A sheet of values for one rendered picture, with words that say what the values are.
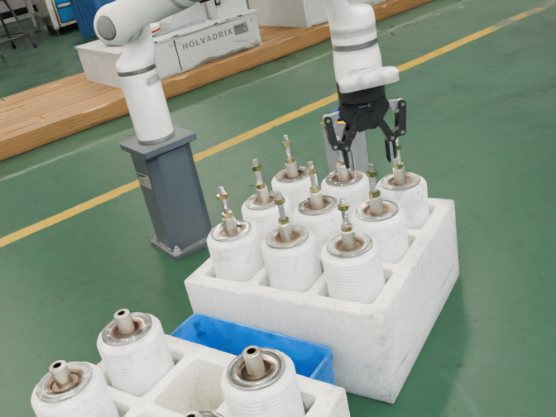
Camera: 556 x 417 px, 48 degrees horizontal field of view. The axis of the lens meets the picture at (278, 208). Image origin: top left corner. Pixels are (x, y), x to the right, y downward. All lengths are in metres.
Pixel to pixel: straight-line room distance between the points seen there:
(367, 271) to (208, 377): 0.30
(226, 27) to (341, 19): 2.43
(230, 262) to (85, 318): 0.51
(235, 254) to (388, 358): 0.32
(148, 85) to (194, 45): 1.78
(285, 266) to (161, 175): 0.58
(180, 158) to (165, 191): 0.09
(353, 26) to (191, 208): 0.79
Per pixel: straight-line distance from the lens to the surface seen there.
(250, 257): 1.12
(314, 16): 3.73
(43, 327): 1.56
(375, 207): 1.10
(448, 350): 1.18
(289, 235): 1.06
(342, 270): 0.99
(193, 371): 0.99
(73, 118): 2.97
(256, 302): 1.09
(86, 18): 5.75
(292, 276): 1.06
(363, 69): 0.98
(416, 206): 1.19
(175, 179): 1.56
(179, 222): 1.59
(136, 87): 1.50
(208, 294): 1.15
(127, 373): 0.95
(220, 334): 1.17
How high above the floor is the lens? 0.77
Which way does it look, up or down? 26 degrees down
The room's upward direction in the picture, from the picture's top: 12 degrees counter-clockwise
